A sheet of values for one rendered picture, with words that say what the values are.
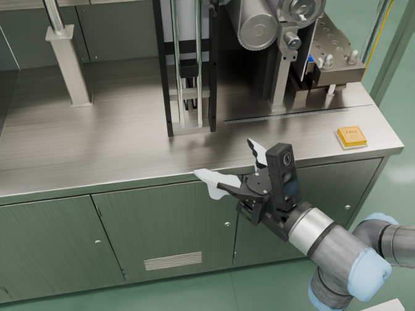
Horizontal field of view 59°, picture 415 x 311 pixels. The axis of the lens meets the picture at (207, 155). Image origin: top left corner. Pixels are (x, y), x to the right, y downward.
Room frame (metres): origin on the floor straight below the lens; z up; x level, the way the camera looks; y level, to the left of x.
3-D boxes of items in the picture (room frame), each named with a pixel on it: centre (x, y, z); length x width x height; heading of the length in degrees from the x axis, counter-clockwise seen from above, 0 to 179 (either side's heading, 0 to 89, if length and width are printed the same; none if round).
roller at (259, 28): (1.15, -0.14, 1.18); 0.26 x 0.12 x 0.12; 9
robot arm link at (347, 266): (0.26, -0.23, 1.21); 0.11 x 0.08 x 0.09; 43
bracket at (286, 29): (1.00, -0.25, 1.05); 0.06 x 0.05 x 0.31; 9
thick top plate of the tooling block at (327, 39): (1.23, -0.43, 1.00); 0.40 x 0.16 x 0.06; 9
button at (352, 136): (0.84, -0.47, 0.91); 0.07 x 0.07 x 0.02; 9
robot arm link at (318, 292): (0.28, -0.24, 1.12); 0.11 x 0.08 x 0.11; 133
